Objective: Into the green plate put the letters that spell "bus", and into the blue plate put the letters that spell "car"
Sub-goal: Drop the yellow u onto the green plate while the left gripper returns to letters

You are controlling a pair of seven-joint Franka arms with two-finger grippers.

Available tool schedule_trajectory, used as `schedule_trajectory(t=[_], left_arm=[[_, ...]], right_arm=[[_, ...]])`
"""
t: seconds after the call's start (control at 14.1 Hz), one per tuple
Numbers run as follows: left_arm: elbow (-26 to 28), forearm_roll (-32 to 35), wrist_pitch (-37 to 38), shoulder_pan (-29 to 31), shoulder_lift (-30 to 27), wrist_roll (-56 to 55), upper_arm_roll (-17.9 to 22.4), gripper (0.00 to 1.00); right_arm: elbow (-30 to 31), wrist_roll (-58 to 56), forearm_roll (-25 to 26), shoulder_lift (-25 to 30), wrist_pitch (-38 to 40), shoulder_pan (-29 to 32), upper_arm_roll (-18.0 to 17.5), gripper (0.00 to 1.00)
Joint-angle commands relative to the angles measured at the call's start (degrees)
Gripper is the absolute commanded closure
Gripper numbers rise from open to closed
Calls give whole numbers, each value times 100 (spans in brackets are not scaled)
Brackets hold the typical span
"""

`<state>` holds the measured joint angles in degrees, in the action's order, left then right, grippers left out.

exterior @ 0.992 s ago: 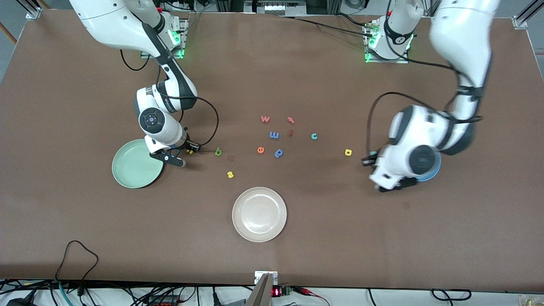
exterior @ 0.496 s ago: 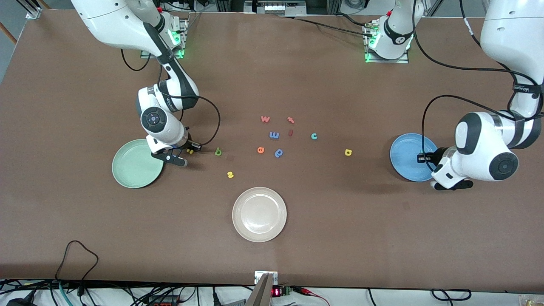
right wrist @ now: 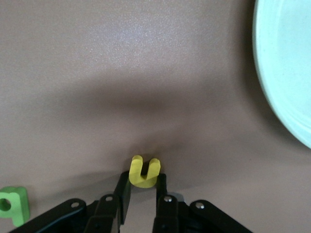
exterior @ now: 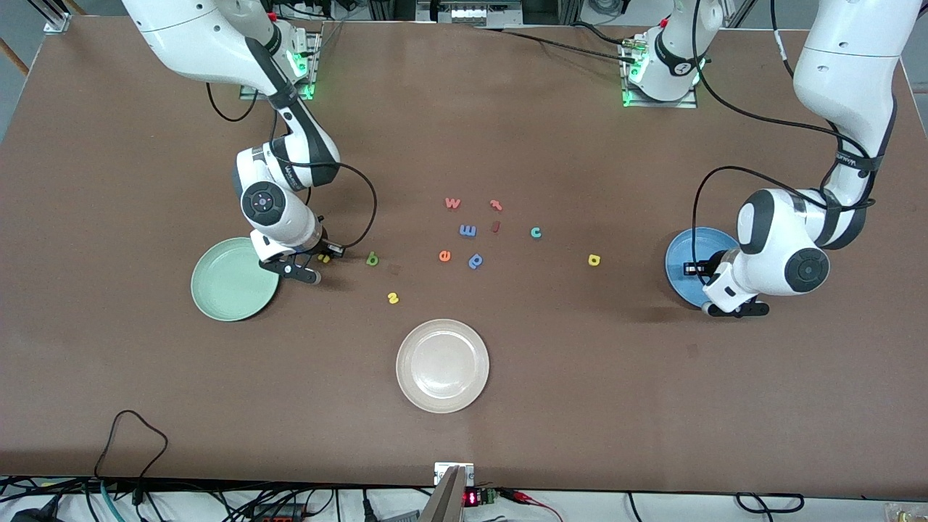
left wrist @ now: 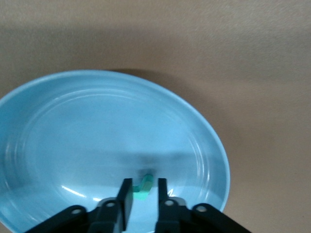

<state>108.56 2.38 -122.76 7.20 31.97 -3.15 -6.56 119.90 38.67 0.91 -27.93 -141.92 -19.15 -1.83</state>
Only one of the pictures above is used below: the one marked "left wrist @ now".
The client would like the blue plate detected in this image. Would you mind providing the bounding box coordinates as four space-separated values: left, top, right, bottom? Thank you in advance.
0 70 231 233

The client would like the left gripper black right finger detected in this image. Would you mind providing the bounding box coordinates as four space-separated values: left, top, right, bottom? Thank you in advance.
155 178 253 233

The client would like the teal letter r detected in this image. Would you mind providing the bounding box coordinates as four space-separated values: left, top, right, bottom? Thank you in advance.
132 173 155 201

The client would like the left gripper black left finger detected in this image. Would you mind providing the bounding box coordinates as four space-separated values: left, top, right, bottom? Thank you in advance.
24 178 134 233

